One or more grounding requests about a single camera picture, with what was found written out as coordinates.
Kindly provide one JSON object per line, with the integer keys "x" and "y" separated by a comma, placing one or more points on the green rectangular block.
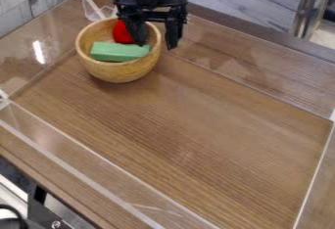
{"x": 116, "y": 52}

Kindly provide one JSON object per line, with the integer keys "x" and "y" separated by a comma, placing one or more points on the black table clamp bracket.
{"x": 40, "y": 214}

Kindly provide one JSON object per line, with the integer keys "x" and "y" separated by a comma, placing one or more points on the wooden bowl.
{"x": 116, "y": 72}

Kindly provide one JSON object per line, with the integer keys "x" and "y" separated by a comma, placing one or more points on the red plush strawberry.
{"x": 120, "y": 33}

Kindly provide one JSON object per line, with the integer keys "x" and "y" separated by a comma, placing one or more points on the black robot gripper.
{"x": 163, "y": 11}

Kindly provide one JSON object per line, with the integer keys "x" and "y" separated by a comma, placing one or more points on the metal table leg background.
{"x": 308, "y": 17}

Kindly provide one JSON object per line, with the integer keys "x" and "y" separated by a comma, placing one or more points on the clear acrylic corner bracket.
{"x": 96, "y": 13}

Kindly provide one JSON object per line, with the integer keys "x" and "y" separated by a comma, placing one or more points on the clear acrylic tray wall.
{"x": 112, "y": 198}

